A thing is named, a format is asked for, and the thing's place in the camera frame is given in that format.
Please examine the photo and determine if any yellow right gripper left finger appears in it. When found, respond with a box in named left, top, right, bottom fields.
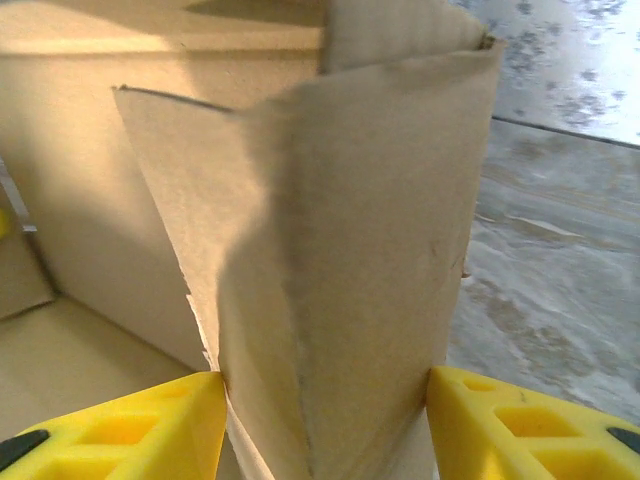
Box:
left=0, top=370, right=230, bottom=480

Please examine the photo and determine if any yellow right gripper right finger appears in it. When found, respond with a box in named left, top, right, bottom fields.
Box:
left=427, top=364, right=640, bottom=480

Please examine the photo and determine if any brown cardboard box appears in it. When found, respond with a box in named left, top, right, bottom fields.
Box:
left=0, top=0, right=509, bottom=480

